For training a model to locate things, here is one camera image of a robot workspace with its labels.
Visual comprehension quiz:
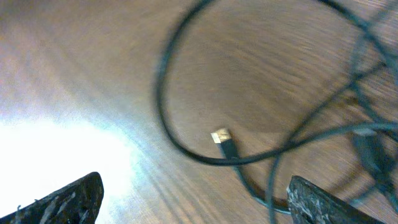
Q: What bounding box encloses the black USB cable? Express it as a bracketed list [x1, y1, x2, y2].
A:
[154, 0, 398, 215]
[264, 0, 398, 224]

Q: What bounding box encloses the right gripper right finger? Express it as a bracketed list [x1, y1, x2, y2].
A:
[287, 175, 383, 224]

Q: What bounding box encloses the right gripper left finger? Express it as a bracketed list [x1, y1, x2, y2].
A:
[1, 172, 104, 224]

